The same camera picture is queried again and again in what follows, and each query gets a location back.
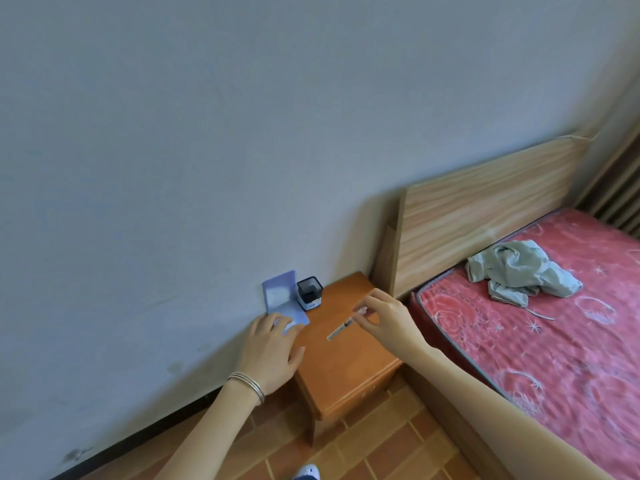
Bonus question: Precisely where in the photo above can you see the person's right hand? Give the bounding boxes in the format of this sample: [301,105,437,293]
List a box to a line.
[353,288,431,364]

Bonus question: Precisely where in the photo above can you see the person's left hand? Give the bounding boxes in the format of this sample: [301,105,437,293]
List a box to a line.
[234,313,306,398]

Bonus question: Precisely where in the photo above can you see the clear gel pen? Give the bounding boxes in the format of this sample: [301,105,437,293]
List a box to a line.
[326,306,369,342]

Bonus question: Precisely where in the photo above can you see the person's right forearm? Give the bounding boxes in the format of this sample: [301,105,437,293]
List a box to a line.
[406,344,619,480]

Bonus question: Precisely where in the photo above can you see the person's left forearm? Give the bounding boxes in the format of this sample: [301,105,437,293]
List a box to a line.
[154,381,264,480]

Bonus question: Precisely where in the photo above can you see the orange wooden nightstand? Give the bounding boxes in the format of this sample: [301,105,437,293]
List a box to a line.
[287,271,404,448]

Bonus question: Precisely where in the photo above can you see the black and white pen holder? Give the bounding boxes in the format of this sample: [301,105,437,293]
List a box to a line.
[296,276,325,312]

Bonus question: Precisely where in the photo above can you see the purple folding mirror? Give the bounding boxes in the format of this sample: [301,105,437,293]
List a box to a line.
[261,269,311,337]

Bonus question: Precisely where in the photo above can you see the light wooden headboard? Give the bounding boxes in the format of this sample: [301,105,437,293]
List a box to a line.
[372,131,599,300]

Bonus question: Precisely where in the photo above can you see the crumpled grey-green garment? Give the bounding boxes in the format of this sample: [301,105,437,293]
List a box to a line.
[465,239,584,308]

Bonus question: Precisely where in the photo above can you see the red floral mattress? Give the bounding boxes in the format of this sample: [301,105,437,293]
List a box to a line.
[410,209,640,480]

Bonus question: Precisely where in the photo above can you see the silver bangle bracelet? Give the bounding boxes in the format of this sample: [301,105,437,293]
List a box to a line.
[227,372,266,406]

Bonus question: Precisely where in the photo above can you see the wooden bed frame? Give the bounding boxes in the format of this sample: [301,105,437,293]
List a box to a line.
[401,364,502,480]

